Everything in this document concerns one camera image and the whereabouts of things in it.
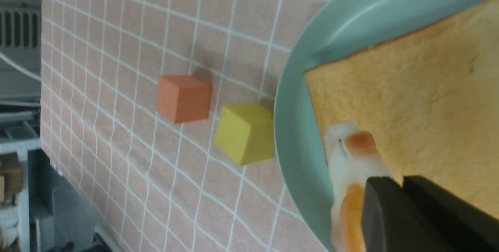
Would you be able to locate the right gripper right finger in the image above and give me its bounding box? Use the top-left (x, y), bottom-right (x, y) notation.
top-left (403, 176), bottom-right (499, 252)

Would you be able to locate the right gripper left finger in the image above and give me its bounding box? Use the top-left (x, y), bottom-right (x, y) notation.
top-left (361, 177), bottom-right (433, 252)

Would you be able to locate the fried egg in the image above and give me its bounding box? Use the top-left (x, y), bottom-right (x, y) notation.
top-left (324, 122), bottom-right (391, 252)

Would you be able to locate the toast slice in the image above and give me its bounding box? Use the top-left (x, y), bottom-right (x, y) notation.
top-left (304, 0), bottom-right (499, 218)

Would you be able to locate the yellow cube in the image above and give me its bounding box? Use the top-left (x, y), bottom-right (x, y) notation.
top-left (214, 102), bottom-right (276, 166)

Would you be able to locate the green centre plate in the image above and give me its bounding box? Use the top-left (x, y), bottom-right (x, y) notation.
top-left (274, 0), bottom-right (484, 252)

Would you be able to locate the orange cube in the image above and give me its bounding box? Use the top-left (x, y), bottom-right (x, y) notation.
top-left (156, 74), bottom-right (213, 124)

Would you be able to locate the pink checked tablecloth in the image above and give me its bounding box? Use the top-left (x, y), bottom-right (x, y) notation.
top-left (41, 0), bottom-right (328, 252)

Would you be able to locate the white shelf with clutter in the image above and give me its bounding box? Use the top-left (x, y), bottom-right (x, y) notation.
top-left (0, 100), bottom-right (98, 252)

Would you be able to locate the grey slatted appliance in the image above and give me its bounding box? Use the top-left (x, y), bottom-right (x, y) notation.
top-left (0, 0), bottom-right (42, 101)

